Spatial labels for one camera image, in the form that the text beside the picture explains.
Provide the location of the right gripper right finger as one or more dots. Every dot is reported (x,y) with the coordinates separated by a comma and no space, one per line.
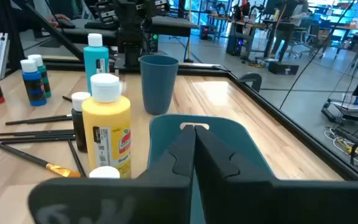
(275,202)

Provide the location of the broom stick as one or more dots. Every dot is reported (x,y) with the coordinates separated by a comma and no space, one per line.
(190,31)

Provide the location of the wide black brush gold ferrule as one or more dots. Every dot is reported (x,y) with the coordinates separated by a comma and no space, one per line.
(17,154)

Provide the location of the black computer tower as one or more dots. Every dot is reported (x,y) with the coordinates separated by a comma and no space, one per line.
(235,43)

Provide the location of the white aluminium bar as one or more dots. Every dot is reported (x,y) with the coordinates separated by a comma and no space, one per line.
(2,56)

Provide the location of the black box on floor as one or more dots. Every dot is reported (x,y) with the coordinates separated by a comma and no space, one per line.
(278,68)

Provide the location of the grey table clamp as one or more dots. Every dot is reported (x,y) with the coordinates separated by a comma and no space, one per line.
(253,77)

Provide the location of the small black paint bottle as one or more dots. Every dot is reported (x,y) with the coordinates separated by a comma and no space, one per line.
(79,124)

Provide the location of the gold-tipped black brushes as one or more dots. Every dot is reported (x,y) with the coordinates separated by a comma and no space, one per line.
(36,138)

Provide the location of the small green paint bottle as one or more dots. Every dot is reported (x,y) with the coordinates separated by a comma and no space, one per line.
(46,82)

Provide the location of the teal plastic caddy bin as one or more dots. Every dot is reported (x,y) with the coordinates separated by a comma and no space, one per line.
(166,130)

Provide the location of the person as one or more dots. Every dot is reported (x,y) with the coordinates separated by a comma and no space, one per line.
(298,12)

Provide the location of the person's hand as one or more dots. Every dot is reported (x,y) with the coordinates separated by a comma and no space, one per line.
(59,18)

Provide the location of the black computer mouse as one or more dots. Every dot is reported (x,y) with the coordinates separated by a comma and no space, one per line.
(67,24)

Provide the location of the black side desk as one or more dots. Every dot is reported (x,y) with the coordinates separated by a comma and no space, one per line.
(172,23)

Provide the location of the large teal paint bottle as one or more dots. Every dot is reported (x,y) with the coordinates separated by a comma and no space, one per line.
(95,62)

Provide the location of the small blue paint bottle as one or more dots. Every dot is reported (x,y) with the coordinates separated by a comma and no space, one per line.
(33,84)

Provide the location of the small turquoise paint bottle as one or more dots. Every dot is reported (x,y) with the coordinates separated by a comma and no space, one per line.
(104,172)

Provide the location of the large yellow paint bottle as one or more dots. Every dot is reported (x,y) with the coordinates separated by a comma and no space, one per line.
(104,124)

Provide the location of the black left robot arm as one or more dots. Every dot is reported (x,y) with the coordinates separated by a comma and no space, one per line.
(132,31)

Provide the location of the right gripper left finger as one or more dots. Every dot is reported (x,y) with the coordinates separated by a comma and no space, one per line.
(120,202)

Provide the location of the blue-grey plastic cup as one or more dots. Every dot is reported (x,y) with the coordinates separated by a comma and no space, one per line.
(158,84)

